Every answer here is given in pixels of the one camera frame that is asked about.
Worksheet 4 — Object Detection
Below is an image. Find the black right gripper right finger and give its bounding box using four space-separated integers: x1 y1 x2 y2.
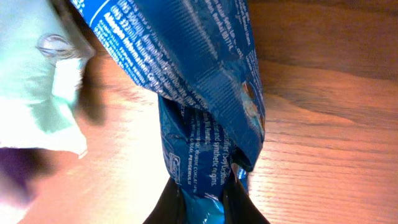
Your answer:
222 174 270 224

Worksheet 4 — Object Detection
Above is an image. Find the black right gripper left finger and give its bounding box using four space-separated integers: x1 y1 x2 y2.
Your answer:
143 178 186 224

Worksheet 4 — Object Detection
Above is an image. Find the blue snack wrapper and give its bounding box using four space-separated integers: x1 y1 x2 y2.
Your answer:
73 0 266 223

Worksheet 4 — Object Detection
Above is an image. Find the light teal snack packet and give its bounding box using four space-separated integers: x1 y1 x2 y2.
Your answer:
1 0 94 157

